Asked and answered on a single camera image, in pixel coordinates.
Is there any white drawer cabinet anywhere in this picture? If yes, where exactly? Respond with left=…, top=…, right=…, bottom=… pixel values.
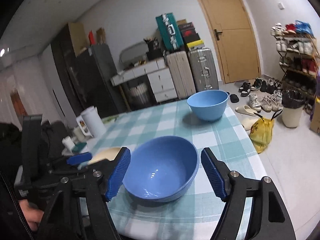
left=111, top=58, right=177, bottom=103

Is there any shoe rack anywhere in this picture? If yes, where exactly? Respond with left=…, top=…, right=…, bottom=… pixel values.
left=270, top=20, right=319, bottom=99

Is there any stack of shoe boxes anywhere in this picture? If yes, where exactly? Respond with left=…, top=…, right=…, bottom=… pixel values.
left=177, top=20, right=204, bottom=51

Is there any beige suitcase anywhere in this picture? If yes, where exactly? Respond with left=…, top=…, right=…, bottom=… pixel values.
left=165, top=51, right=196, bottom=99

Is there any wooden door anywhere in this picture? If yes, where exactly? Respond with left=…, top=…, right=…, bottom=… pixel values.
left=198, top=0, right=260, bottom=83

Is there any yellow plastic bag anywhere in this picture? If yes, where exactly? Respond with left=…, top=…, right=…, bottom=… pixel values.
left=249, top=109, right=283, bottom=154

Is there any person's left hand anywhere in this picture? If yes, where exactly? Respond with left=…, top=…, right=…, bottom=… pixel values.
left=18, top=199, right=44, bottom=231

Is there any white trash bin black bag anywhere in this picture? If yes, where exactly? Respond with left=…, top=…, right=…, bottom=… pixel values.
left=281, top=88, right=306, bottom=128

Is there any woven laundry basket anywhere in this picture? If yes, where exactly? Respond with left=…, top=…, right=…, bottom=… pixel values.
left=129, top=82, right=150, bottom=106

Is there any blue bowl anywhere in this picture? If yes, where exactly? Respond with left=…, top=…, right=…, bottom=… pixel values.
left=187, top=89, right=229, bottom=121
left=123, top=135, right=200, bottom=203

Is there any cream plate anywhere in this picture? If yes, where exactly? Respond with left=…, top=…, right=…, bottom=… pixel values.
left=87, top=147, right=121, bottom=165

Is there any silver grey suitcase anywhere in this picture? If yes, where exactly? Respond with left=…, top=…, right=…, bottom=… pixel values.
left=188, top=48, right=219, bottom=92

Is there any teal lidded white box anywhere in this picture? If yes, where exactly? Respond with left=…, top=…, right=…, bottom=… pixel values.
left=72, top=142, right=87, bottom=154

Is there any black refrigerator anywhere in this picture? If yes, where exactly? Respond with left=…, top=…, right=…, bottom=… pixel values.
left=75, top=43, right=126, bottom=119

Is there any white electric kettle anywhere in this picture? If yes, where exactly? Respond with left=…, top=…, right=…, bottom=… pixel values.
left=76, top=106, right=106, bottom=138

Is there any teal white checkered tablecloth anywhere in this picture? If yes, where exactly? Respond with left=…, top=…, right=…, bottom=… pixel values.
left=88, top=101, right=266, bottom=239

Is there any small white cup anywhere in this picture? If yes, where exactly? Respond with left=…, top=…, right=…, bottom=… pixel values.
left=62, top=136, right=75, bottom=152

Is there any teal suitcase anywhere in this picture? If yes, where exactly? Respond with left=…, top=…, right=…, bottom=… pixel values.
left=156, top=13, right=184, bottom=51

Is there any cardboard box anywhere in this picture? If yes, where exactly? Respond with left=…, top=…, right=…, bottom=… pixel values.
left=310, top=98, right=320, bottom=134

